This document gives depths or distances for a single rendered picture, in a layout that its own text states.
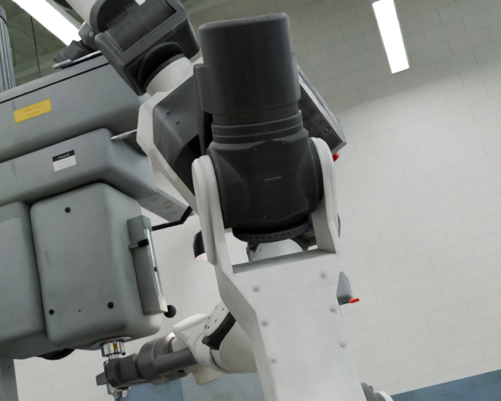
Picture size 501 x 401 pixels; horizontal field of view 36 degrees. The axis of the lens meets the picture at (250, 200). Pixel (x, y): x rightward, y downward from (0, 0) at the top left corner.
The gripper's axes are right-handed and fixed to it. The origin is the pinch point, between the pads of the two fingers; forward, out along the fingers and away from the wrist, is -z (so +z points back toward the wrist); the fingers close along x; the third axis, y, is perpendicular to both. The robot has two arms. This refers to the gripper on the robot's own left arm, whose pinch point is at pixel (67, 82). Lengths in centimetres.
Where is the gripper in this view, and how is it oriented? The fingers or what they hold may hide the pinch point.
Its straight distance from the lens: 185.4
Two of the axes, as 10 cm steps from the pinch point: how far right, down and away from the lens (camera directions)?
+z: 6.0, -7.6, -2.5
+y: -6.0, -6.3, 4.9
